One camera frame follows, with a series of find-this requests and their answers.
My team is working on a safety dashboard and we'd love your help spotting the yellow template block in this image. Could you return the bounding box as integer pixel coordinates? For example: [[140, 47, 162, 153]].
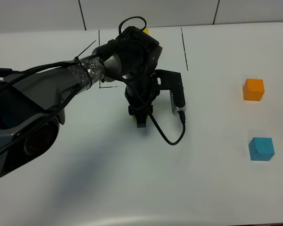
[[143, 28, 149, 34]]

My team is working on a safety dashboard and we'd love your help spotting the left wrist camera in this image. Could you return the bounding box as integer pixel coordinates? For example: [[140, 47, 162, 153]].
[[153, 69, 186, 115]]

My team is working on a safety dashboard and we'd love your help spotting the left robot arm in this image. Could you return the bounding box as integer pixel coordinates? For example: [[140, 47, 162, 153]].
[[0, 26, 162, 177]]

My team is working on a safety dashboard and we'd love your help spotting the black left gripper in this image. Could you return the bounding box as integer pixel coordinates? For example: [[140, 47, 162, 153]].
[[125, 77, 159, 128]]

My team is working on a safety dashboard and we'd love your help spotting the orange block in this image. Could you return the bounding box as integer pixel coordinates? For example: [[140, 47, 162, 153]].
[[242, 79, 265, 101]]

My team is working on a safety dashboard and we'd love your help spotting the blue block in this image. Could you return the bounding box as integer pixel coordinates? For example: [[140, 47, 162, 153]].
[[249, 137, 275, 161]]

